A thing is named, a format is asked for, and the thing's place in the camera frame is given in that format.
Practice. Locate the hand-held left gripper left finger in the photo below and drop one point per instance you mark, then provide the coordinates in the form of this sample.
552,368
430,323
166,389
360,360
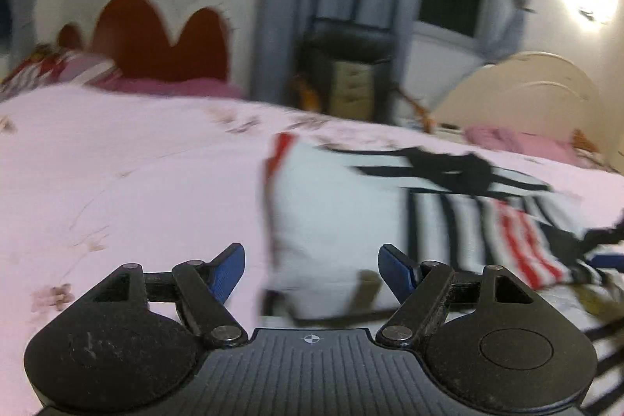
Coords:
228,271

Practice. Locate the pink crumpled cloth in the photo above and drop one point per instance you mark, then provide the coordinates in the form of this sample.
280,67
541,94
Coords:
512,140

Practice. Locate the black padded chair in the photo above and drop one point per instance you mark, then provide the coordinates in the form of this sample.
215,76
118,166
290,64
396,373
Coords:
341,45

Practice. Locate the orange patterned cloth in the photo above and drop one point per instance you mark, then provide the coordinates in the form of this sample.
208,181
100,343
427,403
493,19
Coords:
587,148

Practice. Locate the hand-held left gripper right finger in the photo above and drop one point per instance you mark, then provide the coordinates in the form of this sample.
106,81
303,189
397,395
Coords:
396,269

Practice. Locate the pink floral bed sheet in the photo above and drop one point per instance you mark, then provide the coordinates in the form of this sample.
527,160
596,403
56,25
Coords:
122,172

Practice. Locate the cream arched headboard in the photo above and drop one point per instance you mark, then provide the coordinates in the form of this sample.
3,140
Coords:
526,89

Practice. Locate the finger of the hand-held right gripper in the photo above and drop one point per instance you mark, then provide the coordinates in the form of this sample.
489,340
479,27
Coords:
607,260

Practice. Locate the striped white black red garment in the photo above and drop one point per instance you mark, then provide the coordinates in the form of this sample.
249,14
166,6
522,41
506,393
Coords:
341,221

